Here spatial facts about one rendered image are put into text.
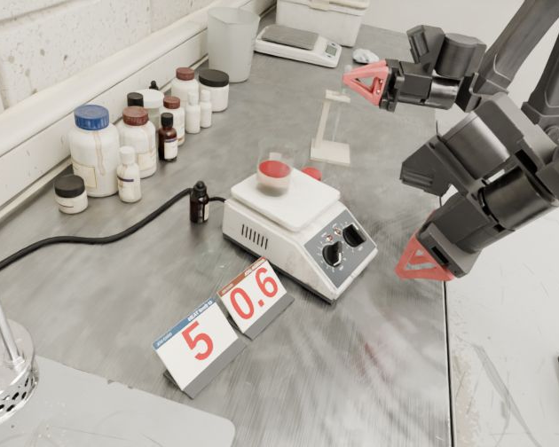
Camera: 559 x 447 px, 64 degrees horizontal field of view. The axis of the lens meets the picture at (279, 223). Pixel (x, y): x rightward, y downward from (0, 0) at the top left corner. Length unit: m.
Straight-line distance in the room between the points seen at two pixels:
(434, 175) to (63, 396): 0.44
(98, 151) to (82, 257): 0.16
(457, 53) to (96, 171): 0.62
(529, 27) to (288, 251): 0.56
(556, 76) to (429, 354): 0.59
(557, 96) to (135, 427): 0.88
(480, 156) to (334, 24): 1.19
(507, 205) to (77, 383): 0.47
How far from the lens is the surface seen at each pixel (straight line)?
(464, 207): 0.51
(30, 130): 0.75
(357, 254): 0.64
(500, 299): 0.74
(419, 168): 0.52
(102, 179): 0.74
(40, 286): 0.63
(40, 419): 0.51
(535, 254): 0.87
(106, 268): 0.64
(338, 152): 0.94
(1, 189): 0.73
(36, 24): 0.81
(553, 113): 1.02
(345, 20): 1.63
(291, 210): 0.60
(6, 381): 0.34
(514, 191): 0.50
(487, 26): 2.02
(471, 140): 0.49
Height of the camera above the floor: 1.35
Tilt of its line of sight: 38 degrees down
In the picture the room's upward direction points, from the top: 11 degrees clockwise
